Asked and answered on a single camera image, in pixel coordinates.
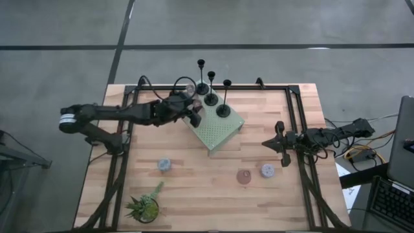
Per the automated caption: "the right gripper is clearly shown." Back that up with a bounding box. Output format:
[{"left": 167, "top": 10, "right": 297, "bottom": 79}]
[{"left": 261, "top": 120, "right": 307, "bottom": 168}]

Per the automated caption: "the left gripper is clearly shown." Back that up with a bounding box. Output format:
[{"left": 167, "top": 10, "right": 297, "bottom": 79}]
[{"left": 157, "top": 92, "right": 203, "bottom": 129}]

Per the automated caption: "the speckled ceramic tealight holder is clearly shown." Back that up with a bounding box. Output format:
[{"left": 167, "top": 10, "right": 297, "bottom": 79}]
[
  {"left": 157, "top": 157, "right": 172, "bottom": 172},
  {"left": 260, "top": 163, "right": 276, "bottom": 179}
]

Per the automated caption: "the tall black candlestick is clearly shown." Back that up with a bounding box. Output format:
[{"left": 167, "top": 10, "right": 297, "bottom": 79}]
[
  {"left": 204, "top": 71, "right": 219, "bottom": 107},
  {"left": 215, "top": 79, "right": 232, "bottom": 118},
  {"left": 195, "top": 59, "right": 210, "bottom": 96}
]

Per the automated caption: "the green perforated metal shelf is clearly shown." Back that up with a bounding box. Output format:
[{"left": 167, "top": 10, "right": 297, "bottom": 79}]
[{"left": 180, "top": 80, "right": 246, "bottom": 158}]

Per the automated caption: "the black power adapter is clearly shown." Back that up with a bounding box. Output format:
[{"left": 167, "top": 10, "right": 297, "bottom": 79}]
[{"left": 351, "top": 151, "right": 373, "bottom": 164}]

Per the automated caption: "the white paper sheet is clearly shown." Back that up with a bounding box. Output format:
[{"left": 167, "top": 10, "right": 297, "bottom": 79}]
[{"left": 335, "top": 162, "right": 362, "bottom": 213}]

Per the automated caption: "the succulent plant in black pot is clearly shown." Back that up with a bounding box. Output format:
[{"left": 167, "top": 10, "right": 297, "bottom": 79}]
[{"left": 124, "top": 181, "right": 166, "bottom": 225}]

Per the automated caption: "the grey laptop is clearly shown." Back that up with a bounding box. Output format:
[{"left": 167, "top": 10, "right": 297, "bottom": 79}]
[{"left": 387, "top": 95, "right": 414, "bottom": 192}]

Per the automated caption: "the black keyboard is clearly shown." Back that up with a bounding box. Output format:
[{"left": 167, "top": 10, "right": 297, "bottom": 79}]
[{"left": 368, "top": 176, "right": 414, "bottom": 233}]

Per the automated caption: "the grey metal stand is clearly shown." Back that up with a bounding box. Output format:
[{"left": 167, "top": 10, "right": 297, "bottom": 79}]
[{"left": 0, "top": 129, "right": 52, "bottom": 233}]

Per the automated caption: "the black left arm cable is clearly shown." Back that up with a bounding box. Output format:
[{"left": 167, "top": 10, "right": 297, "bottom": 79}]
[{"left": 138, "top": 75, "right": 199, "bottom": 102}]

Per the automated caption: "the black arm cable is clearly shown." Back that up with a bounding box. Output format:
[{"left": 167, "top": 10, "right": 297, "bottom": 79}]
[
  {"left": 303, "top": 128, "right": 339, "bottom": 160},
  {"left": 138, "top": 75, "right": 199, "bottom": 102}
]

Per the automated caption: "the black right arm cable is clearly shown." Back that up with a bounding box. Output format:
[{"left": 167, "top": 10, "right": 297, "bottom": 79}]
[{"left": 303, "top": 128, "right": 339, "bottom": 160}]

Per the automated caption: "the black metal table frame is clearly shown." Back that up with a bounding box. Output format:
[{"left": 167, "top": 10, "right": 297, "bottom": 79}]
[{"left": 74, "top": 77, "right": 352, "bottom": 232}]

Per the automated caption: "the white cable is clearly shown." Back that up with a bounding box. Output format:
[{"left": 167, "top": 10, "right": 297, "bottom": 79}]
[{"left": 325, "top": 113, "right": 399, "bottom": 159}]

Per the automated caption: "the yellow cable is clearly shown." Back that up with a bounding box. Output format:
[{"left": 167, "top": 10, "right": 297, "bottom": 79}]
[{"left": 343, "top": 129, "right": 397, "bottom": 163}]

